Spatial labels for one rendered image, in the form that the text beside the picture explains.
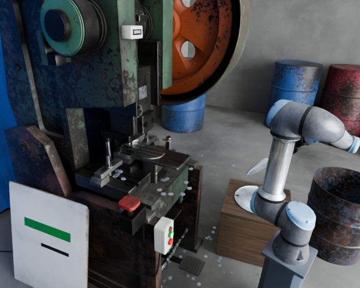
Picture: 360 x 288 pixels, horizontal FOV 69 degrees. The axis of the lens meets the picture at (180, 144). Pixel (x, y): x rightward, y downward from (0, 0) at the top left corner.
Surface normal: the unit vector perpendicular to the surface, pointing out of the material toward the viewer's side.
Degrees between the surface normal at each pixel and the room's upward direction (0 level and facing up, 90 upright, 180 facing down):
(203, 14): 90
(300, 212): 7
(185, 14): 90
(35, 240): 78
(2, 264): 0
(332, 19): 90
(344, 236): 92
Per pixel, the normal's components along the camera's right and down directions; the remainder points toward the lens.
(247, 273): 0.04, -0.90
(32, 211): -0.36, 0.20
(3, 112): 0.90, 0.22
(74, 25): -0.43, 0.38
